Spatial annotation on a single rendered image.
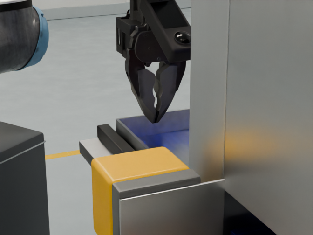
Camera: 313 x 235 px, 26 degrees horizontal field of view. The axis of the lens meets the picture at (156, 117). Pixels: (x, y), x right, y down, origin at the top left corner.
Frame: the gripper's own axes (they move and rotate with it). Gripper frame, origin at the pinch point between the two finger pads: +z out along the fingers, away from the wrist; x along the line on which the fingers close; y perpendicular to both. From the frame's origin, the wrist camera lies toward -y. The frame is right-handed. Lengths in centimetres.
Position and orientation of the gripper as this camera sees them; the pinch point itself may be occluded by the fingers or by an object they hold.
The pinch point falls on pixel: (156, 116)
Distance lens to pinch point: 100.8
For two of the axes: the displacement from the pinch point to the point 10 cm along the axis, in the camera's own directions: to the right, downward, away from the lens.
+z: 0.0, 9.4, 3.5
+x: -9.2, 1.4, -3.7
